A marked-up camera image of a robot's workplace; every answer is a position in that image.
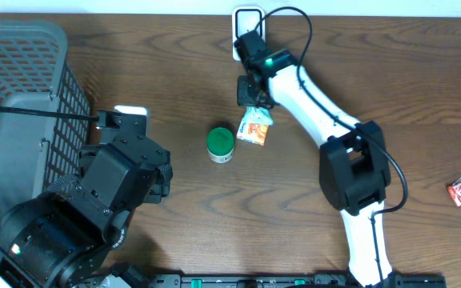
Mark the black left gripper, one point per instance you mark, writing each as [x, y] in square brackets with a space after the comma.
[156, 183]

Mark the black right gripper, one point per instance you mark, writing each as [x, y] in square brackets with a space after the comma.
[242, 96]

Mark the mint green wipes packet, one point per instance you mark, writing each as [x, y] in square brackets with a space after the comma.
[258, 115]

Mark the orange white tissue pack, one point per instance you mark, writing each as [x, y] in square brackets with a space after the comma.
[252, 132]

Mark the green lid jar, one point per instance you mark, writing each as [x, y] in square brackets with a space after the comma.
[220, 144]

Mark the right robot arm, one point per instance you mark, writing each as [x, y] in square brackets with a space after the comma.
[353, 175]

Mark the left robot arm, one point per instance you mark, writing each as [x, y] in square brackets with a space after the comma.
[61, 237]

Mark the grey plastic mesh basket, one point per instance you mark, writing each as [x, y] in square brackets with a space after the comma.
[36, 84]

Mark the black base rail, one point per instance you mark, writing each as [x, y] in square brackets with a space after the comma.
[316, 280]

